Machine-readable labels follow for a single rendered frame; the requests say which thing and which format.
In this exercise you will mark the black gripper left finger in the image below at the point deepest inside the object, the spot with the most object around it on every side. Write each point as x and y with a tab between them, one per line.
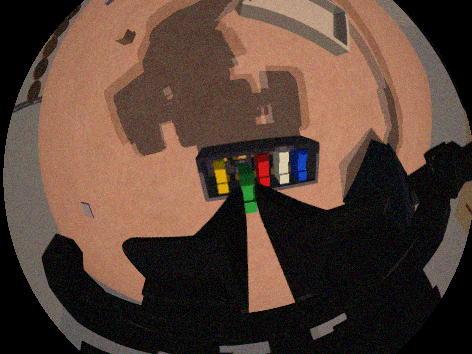
219	249

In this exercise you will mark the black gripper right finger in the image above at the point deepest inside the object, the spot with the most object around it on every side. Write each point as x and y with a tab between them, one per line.
301	234

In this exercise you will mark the green fuse with metal prongs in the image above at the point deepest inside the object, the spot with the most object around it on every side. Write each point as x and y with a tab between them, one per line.
247	185

